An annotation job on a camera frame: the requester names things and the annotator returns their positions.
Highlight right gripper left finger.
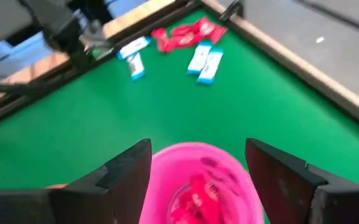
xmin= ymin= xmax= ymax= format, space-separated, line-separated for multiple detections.
xmin=50 ymin=139 xmax=153 ymax=224

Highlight white blue Hershey's bar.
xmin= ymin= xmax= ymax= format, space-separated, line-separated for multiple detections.
xmin=116 ymin=35 xmax=152 ymax=61
xmin=187 ymin=41 xmax=213 ymax=76
xmin=196 ymin=49 xmax=225 ymax=85
xmin=126 ymin=52 xmax=146 ymax=82

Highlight black clamp post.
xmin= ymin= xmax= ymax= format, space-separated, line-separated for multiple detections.
xmin=218 ymin=0 xmax=245 ymax=22

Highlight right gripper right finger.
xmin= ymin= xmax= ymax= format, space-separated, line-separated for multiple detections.
xmin=245 ymin=139 xmax=328 ymax=224

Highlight wooden table platform boards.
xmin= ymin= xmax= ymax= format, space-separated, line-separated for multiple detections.
xmin=0 ymin=0 xmax=359 ymax=133

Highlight pink plastic halloween bucket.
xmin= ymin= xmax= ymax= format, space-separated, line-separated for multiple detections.
xmin=138 ymin=142 xmax=266 ymax=224

